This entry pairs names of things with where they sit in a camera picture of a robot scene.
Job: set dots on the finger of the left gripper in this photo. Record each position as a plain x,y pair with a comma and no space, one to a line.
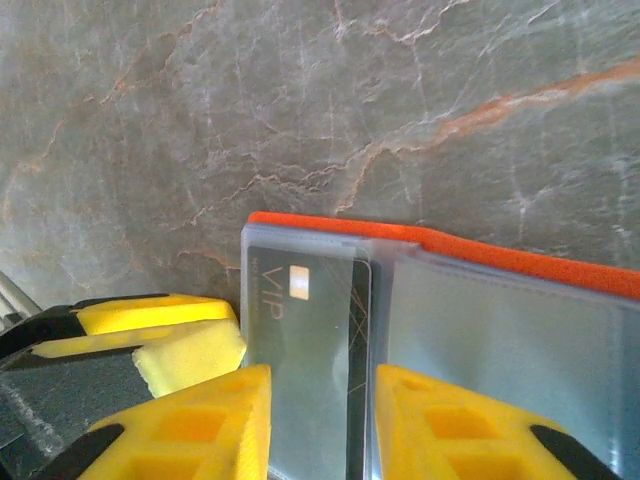
190,350

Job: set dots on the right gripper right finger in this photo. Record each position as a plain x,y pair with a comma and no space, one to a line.
450,435

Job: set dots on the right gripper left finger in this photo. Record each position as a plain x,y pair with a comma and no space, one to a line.
200,435

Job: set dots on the black VIP credit card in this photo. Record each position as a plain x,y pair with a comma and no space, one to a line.
310,350

